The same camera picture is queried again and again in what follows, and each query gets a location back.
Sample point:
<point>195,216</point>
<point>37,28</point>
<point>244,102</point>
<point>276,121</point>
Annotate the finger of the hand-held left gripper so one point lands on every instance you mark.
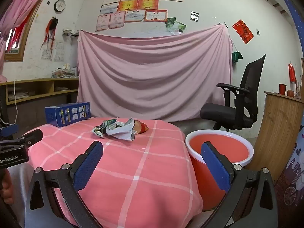
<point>30,137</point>
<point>9,130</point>

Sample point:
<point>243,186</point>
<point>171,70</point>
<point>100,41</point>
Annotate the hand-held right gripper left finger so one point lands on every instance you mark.
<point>87,166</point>

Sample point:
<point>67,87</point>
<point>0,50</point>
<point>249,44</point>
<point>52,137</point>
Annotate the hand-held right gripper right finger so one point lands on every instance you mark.
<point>216,166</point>

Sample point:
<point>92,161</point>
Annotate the red bucket with white rim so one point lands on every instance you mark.
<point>237,149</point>

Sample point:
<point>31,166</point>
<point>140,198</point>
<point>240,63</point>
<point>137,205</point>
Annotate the blue cardboard box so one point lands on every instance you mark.
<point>68,114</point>

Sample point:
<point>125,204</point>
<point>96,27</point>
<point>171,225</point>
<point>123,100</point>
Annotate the person's left hand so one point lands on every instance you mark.
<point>6,190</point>

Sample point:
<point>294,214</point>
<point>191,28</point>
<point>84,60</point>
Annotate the white cloth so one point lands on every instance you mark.
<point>17,182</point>

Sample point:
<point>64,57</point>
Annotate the stack of papers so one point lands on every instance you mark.
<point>62,88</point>
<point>17,96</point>

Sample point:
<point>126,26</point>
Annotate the crumpled grey white wrapper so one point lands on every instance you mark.
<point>123,130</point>

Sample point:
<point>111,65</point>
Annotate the black office chair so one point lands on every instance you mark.
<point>225,114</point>

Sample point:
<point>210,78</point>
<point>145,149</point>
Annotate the wooden shelf desk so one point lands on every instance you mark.
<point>35,82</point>

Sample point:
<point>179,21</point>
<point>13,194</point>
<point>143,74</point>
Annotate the pink checked tablecloth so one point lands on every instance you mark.
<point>142,171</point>

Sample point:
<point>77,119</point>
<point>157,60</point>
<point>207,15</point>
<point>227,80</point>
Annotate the red pointed packet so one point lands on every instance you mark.
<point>141,127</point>

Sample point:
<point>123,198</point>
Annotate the wooden cabinet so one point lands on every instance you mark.
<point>277,128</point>

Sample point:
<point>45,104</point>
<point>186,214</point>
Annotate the wooden framed window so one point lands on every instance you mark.
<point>14,57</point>

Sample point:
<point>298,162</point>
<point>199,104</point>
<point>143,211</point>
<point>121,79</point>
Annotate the stack of books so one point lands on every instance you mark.
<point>64,72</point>

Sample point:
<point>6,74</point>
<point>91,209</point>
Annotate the blue cartoon printed curtain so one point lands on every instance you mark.
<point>292,182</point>

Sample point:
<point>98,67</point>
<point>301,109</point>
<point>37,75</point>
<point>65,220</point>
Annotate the red cup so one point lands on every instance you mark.
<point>282,89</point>

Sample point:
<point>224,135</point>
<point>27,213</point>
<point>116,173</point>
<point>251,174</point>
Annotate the pink hanging sheet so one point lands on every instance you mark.
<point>154,76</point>

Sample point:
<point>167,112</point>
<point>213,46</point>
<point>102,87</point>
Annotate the red tassel ornament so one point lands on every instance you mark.
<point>51,28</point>

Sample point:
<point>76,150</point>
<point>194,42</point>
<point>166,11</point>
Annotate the green hanging bag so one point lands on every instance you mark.
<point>236,56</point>

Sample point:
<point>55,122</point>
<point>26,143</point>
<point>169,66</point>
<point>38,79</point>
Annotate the red hanging ornament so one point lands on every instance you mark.
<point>292,73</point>

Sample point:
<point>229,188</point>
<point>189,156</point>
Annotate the pink curtain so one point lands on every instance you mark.
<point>23,2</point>

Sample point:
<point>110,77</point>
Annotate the green landscape photo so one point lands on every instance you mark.
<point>169,22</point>
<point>180,27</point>

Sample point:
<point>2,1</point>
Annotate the black and white card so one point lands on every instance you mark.
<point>194,16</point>

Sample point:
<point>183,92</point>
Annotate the paper wall calendar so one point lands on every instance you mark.
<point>59,52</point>
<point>46,52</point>

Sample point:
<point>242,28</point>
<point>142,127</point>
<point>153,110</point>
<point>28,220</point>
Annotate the metal wall rack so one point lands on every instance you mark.
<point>70,32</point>

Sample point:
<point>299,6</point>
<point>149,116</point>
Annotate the round wall clock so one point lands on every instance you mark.
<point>59,6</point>

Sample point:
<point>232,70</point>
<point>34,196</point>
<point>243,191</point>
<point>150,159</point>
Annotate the red wall poster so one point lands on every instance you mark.
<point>242,31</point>

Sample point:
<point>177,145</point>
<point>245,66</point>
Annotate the group of wall certificates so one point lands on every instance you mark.
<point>133,4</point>

